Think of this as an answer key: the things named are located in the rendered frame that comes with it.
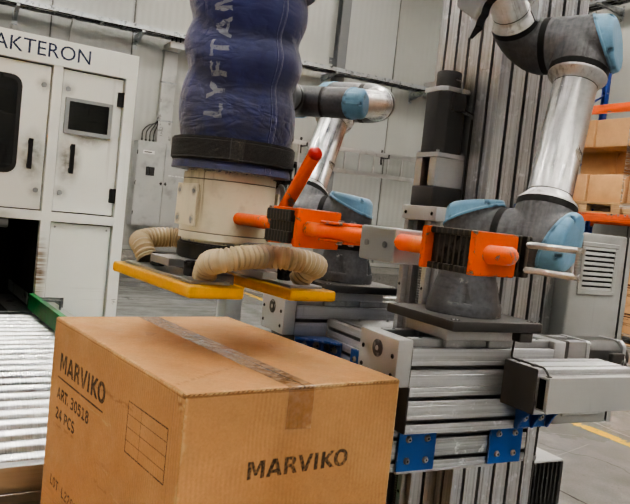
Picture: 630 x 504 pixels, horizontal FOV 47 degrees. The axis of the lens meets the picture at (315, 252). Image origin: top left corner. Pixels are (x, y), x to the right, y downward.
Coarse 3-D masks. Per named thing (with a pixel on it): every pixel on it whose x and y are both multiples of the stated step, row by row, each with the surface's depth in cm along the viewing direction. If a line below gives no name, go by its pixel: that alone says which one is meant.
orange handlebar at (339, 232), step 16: (240, 224) 124; (256, 224) 118; (304, 224) 107; (320, 224) 104; (336, 224) 101; (352, 224) 101; (320, 240) 103; (336, 240) 102; (352, 240) 98; (400, 240) 90; (416, 240) 88; (496, 256) 79; (512, 256) 80
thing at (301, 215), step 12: (276, 216) 110; (288, 216) 107; (300, 216) 107; (312, 216) 108; (324, 216) 110; (336, 216) 111; (276, 228) 111; (288, 228) 109; (300, 228) 107; (276, 240) 110; (288, 240) 107; (300, 240) 108; (312, 240) 109
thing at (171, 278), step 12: (156, 252) 132; (120, 264) 135; (132, 264) 134; (144, 264) 132; (156, 264) 132; (192, 264) 121; (132, 276) 130; (144, 276) 126; (156, 276) 122; (168, 276) 121; (180, 276) 119; (168, 288) 117; (180, 288) 114; (192, 288) 112; (204, 288) 113; (216, 288) 114; (228, 288) 115; (240, 288) 117
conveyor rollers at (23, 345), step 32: (0, 320) 338; (32, 320) 346; (0, 352) 279; (32, 352) 285; (0, 384) 237; (32, 384) 236; (0, 416) 204; (32, 416) 209; (0, 448) 179; (32, 448) 183
